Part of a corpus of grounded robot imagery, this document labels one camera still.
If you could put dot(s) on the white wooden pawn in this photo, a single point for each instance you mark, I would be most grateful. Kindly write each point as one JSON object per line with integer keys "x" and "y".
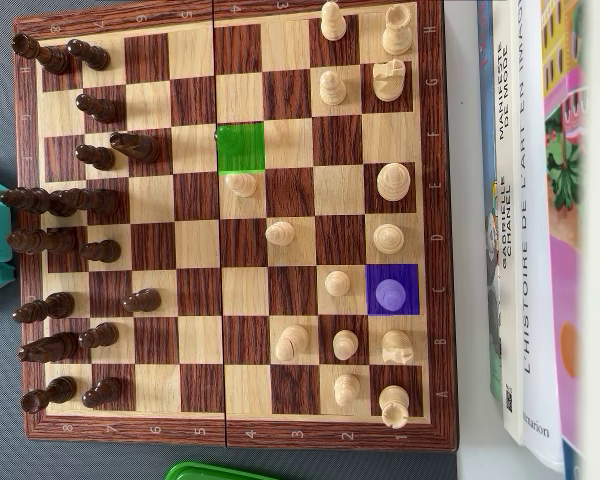
{"x": 337, "y": 283}
{"x": 280, "y": 233}
{"x": 332, "y": 22}
{"x": 345, "y": 344}
{"x": 346, "y": 389}
{"x": 332, "y": 90}
{"x": 242, "y": 185}

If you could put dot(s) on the white wooden queen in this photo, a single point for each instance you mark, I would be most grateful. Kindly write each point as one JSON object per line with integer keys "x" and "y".
{"x": 388, "y": 238}

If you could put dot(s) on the wooden chessboard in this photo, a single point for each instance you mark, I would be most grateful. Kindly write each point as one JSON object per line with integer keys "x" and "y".
{"x": 197, "y": 245}

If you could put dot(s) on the white wooden king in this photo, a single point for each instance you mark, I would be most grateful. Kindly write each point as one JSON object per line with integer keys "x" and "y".
{"x": 393, "y": 182}

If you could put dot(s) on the white wooden knight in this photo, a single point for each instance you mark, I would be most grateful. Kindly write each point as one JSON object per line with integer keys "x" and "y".
{"x": 396, "y": 345}
{"x": 389, "y": 82}

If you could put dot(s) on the white wooden rook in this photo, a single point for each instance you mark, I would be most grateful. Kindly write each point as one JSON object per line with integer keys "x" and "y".
{"x": 397, "y": 35}
{"x": 394, "y": 405}

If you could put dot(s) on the dark wooden knight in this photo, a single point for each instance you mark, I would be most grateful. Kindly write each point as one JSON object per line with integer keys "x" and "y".
{"x": 50, "y": 347}
{"x": 135, "y": 146}

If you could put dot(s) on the blue illustrated book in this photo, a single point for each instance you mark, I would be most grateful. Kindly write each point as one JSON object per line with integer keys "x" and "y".
{"x": 486, "y": 150}

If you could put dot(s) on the white Gabrielle Chanel book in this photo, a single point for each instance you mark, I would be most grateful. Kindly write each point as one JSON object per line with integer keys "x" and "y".
{"x": 510, "y": 300}

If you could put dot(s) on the white art history book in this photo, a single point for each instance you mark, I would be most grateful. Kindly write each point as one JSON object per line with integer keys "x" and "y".
{"x": 540, "y": 300}

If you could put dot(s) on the green plastic container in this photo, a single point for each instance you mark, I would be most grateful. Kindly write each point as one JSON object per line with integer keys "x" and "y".
{"x": 205, "y": 472}

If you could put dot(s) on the dark wooden queen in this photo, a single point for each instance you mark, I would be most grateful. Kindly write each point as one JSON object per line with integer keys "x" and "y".
{"x": 35, "y": 241}

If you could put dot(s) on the pink colourful book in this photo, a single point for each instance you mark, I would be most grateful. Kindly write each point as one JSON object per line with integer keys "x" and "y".
{"x": 565, "y": 275}

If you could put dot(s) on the dark wooden rook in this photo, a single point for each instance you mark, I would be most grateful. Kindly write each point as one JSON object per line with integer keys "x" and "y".
{"x": 50, "y": 394}
{"x": 45, "y": 56}

